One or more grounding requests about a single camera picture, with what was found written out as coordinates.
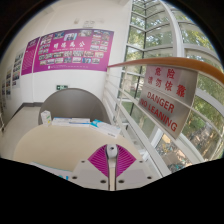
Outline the narrow magenta text poster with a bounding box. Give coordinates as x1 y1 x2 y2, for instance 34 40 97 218
20 36 41 76

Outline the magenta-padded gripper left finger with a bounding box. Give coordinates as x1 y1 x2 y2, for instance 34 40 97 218
68 144 110 191

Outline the white railing with wooden handrail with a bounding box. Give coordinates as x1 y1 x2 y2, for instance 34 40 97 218
103 56 224 178

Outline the long white teal box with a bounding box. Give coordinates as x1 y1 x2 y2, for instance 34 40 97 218
89 118 122 138

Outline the large magenta photo poster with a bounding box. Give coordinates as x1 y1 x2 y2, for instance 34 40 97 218
33 28 115 73

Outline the white curved window frame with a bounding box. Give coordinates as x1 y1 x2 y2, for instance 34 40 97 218
124 0 224 161

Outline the metal danger warning sign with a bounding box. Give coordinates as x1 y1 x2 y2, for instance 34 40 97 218
138 64 199 139

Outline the flat white blue box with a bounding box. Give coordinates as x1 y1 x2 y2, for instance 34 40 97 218
69 117 92 128
51 116 72 127

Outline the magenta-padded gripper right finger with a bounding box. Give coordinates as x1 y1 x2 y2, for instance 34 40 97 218
114 145 158 191

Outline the white photo display board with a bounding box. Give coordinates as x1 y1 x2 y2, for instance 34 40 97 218
12 49 25 88
5 66 14 98

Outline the small upright white box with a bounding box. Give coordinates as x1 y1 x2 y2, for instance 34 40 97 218
40 110 53 126

